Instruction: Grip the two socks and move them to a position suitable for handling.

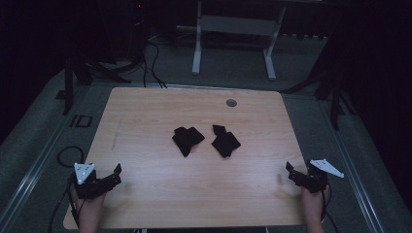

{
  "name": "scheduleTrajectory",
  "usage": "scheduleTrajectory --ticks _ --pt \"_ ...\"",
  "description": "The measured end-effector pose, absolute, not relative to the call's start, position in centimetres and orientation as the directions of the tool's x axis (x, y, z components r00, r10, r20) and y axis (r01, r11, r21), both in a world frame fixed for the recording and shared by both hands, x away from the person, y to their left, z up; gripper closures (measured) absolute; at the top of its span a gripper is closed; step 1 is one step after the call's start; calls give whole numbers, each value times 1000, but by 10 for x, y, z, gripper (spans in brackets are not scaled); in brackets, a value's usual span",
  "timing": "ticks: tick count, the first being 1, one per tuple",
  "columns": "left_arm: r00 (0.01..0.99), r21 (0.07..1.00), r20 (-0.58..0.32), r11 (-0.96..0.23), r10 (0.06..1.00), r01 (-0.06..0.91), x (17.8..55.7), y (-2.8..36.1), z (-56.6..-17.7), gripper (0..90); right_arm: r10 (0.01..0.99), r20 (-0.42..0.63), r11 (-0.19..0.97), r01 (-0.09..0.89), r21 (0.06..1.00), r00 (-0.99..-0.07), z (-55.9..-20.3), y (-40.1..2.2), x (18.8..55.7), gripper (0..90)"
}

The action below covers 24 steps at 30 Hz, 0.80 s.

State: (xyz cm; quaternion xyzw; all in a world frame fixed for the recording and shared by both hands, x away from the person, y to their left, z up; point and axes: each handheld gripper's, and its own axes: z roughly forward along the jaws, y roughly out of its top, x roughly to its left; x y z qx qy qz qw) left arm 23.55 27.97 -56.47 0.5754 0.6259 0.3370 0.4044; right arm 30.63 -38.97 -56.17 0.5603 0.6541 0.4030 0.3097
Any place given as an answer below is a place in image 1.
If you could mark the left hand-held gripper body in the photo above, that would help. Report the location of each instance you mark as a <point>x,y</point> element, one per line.
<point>92,187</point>

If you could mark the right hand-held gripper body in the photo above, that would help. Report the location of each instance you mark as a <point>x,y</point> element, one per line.
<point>315,181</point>

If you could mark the black sock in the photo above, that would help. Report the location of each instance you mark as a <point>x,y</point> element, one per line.
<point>226,144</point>
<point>188,139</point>

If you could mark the person's left hand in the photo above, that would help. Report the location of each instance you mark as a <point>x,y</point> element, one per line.
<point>90,203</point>

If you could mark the person's right hand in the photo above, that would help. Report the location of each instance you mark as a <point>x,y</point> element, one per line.
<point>313,199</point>

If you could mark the black metal stand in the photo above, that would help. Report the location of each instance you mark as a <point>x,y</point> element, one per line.
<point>68,87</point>
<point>335,106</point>

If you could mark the grey round table grommet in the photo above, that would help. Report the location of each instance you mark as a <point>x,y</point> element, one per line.
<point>231,103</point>

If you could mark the grey metal floor rail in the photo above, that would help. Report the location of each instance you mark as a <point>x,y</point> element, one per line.
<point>353,181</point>
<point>32,173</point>

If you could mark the white metal table frame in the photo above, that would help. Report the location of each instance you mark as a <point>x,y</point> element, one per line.
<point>238,25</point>

